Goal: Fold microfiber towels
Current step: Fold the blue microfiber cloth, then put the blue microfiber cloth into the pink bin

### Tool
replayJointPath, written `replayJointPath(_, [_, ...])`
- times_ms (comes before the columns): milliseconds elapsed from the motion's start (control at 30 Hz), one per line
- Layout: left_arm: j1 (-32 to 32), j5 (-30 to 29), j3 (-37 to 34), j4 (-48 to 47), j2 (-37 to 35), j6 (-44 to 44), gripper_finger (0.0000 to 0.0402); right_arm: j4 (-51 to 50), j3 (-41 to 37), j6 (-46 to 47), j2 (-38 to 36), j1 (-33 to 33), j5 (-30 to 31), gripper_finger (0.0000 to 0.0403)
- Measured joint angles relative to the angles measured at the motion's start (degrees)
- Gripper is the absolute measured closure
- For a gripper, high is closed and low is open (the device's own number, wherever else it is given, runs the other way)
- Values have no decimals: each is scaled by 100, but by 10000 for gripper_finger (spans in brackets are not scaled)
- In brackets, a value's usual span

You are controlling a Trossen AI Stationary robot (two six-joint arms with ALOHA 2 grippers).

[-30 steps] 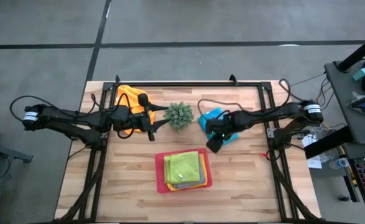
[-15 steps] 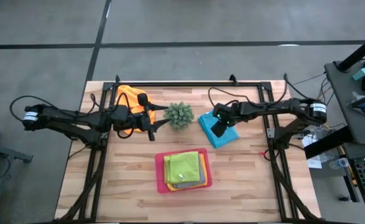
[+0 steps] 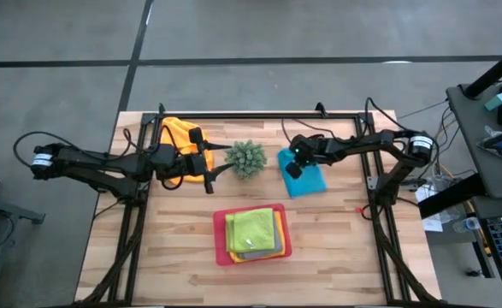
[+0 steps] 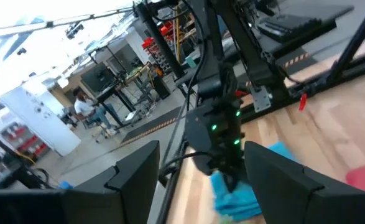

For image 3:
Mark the small teal box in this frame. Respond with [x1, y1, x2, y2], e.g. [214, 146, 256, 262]
[483, 92, 502, 112]

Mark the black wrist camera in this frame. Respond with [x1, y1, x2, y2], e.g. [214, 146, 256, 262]
[186, 153, 209, 176]
[285, 161, 304, 181]

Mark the lime green microfiber towel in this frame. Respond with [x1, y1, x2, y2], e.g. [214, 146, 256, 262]
[225, 208, 276, 253]

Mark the clear plastic bottle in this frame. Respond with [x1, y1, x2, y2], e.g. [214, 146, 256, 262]
[452, 216, 481, 234]

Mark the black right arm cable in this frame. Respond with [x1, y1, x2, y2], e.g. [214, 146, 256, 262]
[280, 97, 410, 145]

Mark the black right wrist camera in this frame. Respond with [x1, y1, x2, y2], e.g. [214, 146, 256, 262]
[285, 161, 304, 181]

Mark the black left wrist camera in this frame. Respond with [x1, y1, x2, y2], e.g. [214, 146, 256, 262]
[186, 153, 209, 176]

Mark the black slanted pole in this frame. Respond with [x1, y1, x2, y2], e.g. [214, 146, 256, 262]
[463, 40, 502, 100]

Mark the green artificial potted plant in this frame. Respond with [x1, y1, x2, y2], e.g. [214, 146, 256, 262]
[224, 139, 269, 181]

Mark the yellow microfiber towel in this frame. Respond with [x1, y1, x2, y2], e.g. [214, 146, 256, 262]
[227, 209, 287, 264]

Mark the pink translucent plastic bin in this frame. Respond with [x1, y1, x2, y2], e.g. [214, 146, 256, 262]
[212, 203, 293, 267]

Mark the blue microfiber towel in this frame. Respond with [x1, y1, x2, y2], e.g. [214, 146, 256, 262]
[276, 147, 329, 200]

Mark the orange microfiber towel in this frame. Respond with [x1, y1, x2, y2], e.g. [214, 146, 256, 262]
[159, 116, 216, 185]

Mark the white paper sheet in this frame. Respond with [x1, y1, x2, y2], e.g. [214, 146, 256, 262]
[421, 213, 445, 234]

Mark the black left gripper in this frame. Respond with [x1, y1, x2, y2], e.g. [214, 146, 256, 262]
[150, 127, 235, 194]

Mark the grey side desk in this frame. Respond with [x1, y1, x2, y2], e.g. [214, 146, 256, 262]
[445, 82, 502, 198]

